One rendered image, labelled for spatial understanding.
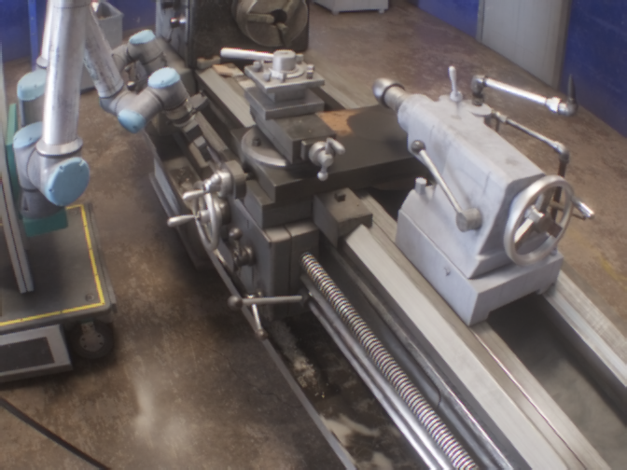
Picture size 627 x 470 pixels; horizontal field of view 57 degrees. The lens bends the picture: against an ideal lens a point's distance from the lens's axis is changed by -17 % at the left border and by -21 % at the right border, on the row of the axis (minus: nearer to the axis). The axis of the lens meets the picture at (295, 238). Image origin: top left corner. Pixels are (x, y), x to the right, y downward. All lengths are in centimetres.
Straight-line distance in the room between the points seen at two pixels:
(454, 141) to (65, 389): 166
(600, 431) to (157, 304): 191
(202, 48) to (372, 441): 159
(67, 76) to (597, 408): 160
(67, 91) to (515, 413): 135
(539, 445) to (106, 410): 160
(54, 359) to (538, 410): 172
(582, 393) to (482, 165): 62
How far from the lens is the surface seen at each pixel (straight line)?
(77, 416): 241
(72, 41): 174
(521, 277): 154
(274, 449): 227
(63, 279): 247
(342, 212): 173
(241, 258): 189
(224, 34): 264
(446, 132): 156
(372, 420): 185
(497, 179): 143
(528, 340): 170
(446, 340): 147
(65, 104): 179
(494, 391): 138
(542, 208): 143
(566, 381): 163
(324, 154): 167
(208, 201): 194
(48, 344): 239
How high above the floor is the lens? 185
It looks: 37 degrees down
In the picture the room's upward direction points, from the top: 2 degrees clockwise
